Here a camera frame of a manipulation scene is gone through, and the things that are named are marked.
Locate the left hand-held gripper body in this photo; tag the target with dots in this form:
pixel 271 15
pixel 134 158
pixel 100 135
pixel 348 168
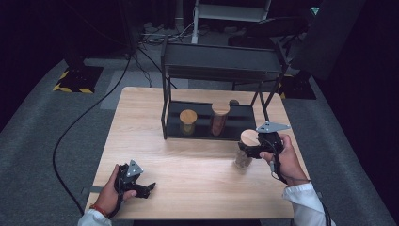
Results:
pixel 127 180

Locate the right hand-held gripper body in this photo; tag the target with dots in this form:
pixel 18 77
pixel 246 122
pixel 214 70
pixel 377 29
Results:
pixel 271 141

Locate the tall nut-filled jar wooden lid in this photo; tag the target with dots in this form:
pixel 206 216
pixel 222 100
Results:
pixel 249 137

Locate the brown-filled glass jar wooden lid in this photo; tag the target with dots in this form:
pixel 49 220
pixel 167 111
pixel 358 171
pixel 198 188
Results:
pixel 220 109

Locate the short glass jar wooden lid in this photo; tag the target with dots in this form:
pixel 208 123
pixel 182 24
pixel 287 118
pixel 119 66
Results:
pixel 188 116

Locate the black metal two-tier rack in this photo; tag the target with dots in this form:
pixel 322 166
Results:
pixel 219 58

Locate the person's left hand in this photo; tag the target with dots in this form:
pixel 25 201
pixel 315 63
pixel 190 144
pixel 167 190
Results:
pixel 108 197

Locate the person's right hand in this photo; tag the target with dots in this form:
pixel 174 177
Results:
pixel 290 166

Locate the person's left white sleeve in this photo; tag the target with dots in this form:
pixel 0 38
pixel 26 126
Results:
pixel 94 219

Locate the person's white sleeve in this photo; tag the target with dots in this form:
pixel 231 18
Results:
pixel 94 219
pixel 306 204

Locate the small dark round object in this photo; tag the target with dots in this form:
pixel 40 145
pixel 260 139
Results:
pixel 234 102

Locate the black base with yellow stripes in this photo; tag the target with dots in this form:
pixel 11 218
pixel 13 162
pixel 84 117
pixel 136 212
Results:
pixel 299 88
pixel 82 78

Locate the person's right white sleeve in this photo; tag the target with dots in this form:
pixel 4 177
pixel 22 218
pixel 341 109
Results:
pixel 306 204

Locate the black office chair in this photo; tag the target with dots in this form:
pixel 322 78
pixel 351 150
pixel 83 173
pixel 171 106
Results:
pixel 276 26

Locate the large dark panel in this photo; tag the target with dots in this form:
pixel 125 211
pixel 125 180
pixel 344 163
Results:
pixel 329 34

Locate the white metal stand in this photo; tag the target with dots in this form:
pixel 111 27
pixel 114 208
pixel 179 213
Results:
pixel 232 12

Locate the dark stand pole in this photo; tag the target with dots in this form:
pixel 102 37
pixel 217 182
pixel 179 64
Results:
pixel 130 28

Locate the grey table bracket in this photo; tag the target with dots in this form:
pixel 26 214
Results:
pixel 94 189
pixel 320 195

